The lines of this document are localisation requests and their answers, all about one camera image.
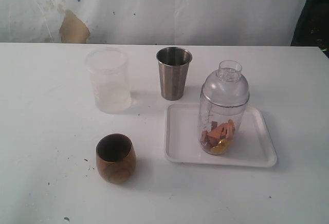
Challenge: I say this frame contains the gold coins and brown cubes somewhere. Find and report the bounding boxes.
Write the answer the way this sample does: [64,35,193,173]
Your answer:
[199,119,235,155]

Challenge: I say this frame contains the white rectangular tray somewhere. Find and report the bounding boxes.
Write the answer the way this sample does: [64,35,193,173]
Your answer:
[164,103,277,167]

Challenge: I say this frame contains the brown wooden cup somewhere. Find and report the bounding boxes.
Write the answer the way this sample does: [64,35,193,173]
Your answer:
[96,134,137,184]

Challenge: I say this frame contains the translucent plastic container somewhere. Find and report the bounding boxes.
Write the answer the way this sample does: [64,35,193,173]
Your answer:
[85,47,131,114]

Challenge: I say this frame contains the stainless steel cup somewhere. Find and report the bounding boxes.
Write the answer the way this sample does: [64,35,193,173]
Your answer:
[156,46,192,101]

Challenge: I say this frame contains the clear dome shaker lid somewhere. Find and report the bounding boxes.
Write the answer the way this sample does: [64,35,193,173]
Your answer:
[200,60,250,108]

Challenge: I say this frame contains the clear plastic shaker cup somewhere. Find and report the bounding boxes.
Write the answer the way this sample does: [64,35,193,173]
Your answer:
[198,97,247,156]

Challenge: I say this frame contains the dark curtain at right edge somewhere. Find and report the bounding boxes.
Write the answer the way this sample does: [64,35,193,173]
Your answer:
[291,0,328,56]

